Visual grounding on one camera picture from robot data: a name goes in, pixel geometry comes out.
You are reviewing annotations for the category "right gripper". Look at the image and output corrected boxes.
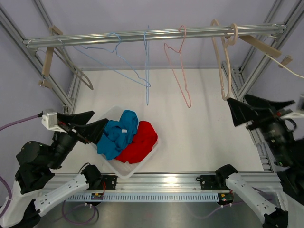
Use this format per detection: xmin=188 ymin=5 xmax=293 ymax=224
xmin=227 ymin=93 xmax=295 ymax=164

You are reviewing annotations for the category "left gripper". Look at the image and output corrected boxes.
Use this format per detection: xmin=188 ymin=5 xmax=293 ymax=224
xmin=47 ymin=111 xmax=109 ymax=170

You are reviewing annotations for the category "blue t shirt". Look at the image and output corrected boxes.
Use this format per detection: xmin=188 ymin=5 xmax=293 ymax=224
xmin=96 ymin=110 xmax=139 ymax=160

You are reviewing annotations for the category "red t shirt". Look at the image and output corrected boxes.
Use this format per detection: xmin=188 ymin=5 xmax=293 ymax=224
xmin=115 ymin=121 xmax=158 ymax=164

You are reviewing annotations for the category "pink wire hanger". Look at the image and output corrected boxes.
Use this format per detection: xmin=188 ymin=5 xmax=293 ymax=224
xmin=163 ymin=25 xmax=192 ymax=108

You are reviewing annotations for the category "blue wire hanger with shirt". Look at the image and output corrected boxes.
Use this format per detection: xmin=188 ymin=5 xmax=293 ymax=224
xmin=144 ymin=26 xmax=151 ymax=106

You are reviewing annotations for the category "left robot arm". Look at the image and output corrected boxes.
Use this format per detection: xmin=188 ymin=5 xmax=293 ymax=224
xmin=0 ymin=109 xmax=108 ymax=228

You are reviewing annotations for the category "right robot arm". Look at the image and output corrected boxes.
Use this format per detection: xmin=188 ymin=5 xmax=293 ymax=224
xmin=215 ymin=95 xmax=304 ymax=228

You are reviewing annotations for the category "wooden hanger left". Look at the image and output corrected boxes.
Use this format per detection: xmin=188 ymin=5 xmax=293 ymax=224
xmin=38 ymin=38 xmax=94 ymax=90

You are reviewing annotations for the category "wooden hanger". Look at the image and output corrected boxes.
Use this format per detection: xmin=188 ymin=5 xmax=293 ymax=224
xmin=38 ymin=38 xmax=94 ymax=90
xmin=238 ymin=35 xmax=304 ymax=78
xmin=211 ymin=23 xmax=238 ymax=101

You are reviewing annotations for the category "wooden hanger far right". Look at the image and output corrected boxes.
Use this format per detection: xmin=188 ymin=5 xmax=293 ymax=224
xmin=238 ymin=35 xmax=304 ymax=78

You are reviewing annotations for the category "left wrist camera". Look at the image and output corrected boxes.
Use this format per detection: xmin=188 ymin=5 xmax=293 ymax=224
xmin=41 ymin=109 xmax=65 ymax=132

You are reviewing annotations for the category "white slotted cable duct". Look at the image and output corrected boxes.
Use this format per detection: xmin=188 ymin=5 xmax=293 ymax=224
xmin=66 ymin=192 xmax=219 ymax=202

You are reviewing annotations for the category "empty blue wire hanger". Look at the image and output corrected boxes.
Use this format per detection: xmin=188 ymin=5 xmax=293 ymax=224
xmin=73 ymin=32 xmax=146 ymax=88

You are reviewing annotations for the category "aluminium front rail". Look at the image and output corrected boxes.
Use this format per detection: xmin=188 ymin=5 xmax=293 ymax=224
xmin=30 ymin=172 xmax=283 ymax=192

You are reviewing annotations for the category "metal hanging rail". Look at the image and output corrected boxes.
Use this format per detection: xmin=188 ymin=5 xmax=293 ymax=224
xmin=23 ymin=23 xmax=287 ymax=49

